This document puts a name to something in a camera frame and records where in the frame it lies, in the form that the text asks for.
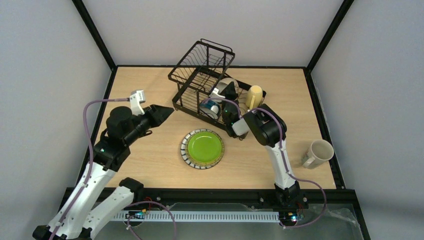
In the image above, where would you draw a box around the teal patterned white bowl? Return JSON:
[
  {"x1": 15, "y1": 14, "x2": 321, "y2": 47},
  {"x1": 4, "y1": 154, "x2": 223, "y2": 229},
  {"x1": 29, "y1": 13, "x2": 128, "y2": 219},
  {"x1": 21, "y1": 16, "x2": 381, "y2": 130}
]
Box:
[{"x1": 199, "y1": 100, "x2": 222, "y2": 120}]

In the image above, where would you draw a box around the plain white bowl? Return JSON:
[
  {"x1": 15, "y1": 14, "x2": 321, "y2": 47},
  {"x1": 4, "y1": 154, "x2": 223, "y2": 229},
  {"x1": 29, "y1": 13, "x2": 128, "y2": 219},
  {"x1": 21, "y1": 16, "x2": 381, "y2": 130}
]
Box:
[{"x1": 215, "y1": 77, "x2": 239, "y2": 92}]

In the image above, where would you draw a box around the yellow mug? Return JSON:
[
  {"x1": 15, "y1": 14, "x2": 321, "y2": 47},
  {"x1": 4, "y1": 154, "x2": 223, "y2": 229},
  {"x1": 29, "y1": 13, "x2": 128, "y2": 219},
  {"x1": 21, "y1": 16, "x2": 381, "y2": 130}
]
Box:
[{"x1": 245, "y1": 85, "x2": 264, "y2": 110}]

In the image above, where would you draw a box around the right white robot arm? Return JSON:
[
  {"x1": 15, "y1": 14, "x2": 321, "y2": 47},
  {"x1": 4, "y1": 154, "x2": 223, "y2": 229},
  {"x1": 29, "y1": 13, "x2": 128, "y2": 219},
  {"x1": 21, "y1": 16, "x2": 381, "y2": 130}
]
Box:
[{"x1": 219, "y1": 83, "x2": 303, "y2": 209}]

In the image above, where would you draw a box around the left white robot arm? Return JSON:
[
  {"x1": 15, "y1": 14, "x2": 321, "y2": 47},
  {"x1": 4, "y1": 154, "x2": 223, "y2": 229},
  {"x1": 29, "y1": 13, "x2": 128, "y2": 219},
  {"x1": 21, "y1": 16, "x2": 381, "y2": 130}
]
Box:
[{"x1": 32, "y1": 104, "x2": 174, "y2": 240}]

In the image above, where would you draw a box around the blue striped white plate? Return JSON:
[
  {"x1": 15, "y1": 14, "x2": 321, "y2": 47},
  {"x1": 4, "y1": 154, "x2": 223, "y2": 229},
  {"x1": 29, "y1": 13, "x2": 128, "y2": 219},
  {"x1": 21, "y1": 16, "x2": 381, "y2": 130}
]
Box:
[{"x1": 180, "y1": 128, "x2": 225, "y2": 170}]

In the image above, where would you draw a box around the green plate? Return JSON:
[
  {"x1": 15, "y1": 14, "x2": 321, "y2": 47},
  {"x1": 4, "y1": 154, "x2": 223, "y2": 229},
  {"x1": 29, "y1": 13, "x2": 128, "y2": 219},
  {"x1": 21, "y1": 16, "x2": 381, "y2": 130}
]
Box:
[{"x1": 188, "y1": 131, "x2": 224, "y2": 165}]

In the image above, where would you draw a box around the beige mug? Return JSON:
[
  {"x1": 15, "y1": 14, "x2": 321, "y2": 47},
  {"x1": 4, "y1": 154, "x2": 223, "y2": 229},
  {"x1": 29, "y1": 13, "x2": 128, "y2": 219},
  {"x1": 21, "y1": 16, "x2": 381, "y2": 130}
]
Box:
[{"x1": 301, "y1": 139, "x2": 335, "y2": 169}]

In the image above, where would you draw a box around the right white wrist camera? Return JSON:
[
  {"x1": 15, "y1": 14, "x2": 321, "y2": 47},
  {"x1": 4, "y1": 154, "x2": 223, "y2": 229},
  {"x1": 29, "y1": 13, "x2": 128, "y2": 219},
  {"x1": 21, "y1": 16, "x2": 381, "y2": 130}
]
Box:
[{"x1": 209, "y1": 87, "x2": 226, "y2": 103}]

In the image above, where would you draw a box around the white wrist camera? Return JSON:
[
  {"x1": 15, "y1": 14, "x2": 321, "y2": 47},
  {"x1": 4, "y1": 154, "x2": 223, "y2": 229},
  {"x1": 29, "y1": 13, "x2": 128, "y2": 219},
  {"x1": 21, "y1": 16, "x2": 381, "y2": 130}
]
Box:
[
  {"x1": 129, "y1": 89, "x2": 146, "y2": 116},
  {"x1": 209, "y1": 87, "x2": 226, "y2": 103}
]

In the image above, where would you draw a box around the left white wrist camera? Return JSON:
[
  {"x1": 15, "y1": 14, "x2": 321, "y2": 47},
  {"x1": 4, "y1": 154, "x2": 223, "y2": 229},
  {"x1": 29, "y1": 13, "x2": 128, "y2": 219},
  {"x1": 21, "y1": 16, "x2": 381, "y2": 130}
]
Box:
[{"x1": 129, "y1": 89, "x2": 146, "y2": 116}]

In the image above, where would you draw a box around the black wire dish rack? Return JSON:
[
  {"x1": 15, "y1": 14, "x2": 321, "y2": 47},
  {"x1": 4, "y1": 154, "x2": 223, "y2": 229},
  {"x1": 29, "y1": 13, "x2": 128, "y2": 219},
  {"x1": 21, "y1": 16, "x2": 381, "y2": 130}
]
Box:
[{"x1": 168, "y1": 38, "x2": 235, "y2": 131}]

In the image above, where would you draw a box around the white slotted cable duct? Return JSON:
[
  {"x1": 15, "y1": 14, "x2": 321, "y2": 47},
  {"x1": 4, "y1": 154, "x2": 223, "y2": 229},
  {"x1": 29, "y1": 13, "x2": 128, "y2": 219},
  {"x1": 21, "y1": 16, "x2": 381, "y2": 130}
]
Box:
[{"x1": 112, "y1": 210, "x2": 280, "y2": 223}]

